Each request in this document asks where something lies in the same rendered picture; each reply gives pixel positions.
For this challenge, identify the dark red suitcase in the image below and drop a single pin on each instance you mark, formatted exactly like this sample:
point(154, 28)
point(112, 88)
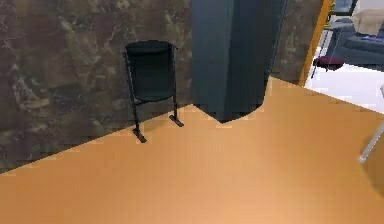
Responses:
point(328, 62)

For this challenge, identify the grey table leg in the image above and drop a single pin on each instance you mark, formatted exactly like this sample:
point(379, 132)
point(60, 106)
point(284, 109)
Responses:
point(370, 144)

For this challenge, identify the dark grey sofa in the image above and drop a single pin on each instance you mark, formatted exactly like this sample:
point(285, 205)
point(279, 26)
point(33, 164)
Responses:
point(361, 45)

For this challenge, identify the beige cushion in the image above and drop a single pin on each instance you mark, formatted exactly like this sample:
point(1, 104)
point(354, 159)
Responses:
point(369, 20)

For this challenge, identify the black bin on stand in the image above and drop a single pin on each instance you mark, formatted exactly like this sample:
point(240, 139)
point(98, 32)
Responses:
point(150, 73)

